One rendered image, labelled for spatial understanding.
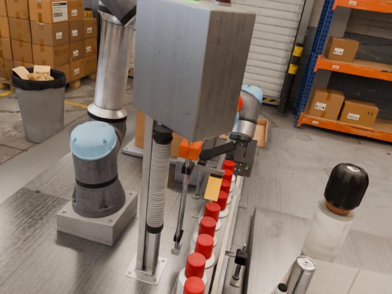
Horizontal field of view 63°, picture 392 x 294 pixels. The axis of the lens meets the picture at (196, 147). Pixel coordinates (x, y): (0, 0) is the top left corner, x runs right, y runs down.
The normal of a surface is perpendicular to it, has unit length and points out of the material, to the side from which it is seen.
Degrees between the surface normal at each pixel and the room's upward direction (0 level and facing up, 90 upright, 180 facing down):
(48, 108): 97
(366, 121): 91
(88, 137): 8
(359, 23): 90
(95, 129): 8
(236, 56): 90
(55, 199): 0
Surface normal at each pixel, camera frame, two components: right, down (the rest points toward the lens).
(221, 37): 0.66, 0.41
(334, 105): -0.29, 0.40
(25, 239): 0.13, -0.89
